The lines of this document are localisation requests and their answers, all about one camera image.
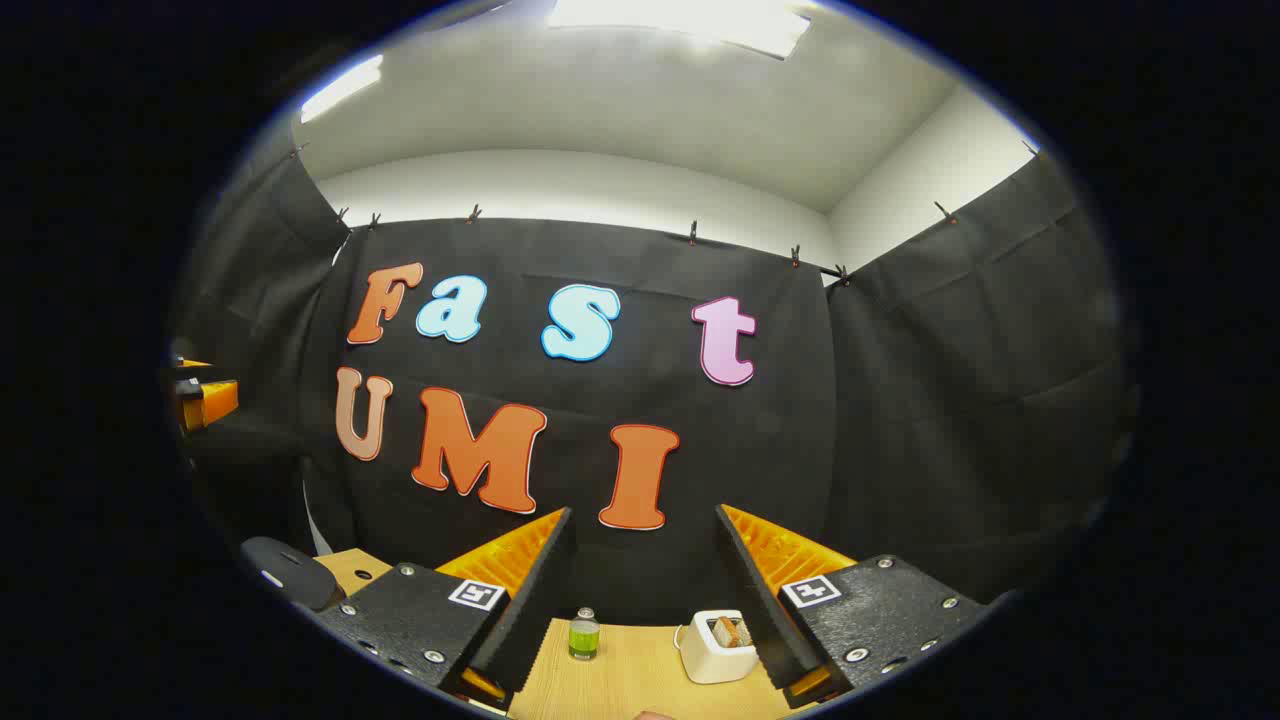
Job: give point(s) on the toast bread slice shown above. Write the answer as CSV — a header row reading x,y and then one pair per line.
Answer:
x,y
722,632
741,630

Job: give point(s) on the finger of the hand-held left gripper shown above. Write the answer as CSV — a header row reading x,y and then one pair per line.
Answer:
x,y
208,402

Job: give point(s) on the silver black rice cooker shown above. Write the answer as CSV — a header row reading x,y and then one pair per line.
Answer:
x,y
290,572

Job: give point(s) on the white toaster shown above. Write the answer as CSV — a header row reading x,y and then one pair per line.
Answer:
x,y
710,662

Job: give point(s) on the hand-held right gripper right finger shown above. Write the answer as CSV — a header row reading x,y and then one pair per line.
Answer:
x,y
755,590

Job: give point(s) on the black backdrop cloth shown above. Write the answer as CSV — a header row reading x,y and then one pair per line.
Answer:
x,y
900,420

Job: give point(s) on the green label plastic bottle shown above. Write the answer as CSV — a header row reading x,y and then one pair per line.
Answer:
x,y
584,638

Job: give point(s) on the ceiling light panel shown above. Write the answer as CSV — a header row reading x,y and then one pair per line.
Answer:
x,y
340,88

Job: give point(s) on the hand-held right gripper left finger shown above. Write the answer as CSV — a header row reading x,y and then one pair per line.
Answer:
x,y
540,590

